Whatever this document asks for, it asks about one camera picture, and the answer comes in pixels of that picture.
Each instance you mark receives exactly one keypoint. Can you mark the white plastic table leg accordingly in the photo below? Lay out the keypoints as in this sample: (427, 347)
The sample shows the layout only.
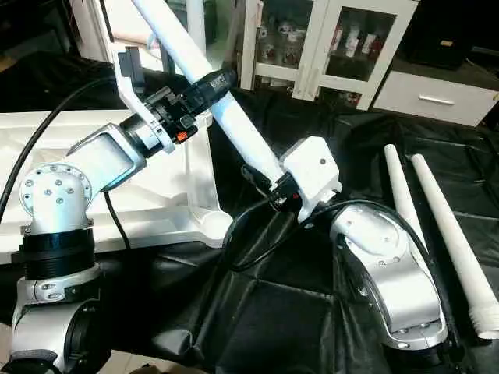
(452, 234)
(401, 195)
(196, 23)
(234, 117)

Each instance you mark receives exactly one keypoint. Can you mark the white plastic table top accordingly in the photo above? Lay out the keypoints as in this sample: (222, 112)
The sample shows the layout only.
(179, 171)

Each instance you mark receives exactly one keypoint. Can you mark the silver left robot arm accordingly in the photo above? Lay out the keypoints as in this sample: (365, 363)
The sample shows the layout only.
(70, 202)

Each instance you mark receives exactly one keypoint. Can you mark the black table mat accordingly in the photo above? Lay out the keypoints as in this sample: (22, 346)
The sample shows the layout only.
(273, 304)

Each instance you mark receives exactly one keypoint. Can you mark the white glass door cabinet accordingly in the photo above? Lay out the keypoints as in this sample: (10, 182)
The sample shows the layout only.
(327, 43)

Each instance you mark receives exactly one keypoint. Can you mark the white drawer unit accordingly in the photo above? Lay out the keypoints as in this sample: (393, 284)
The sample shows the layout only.
(437, 97)

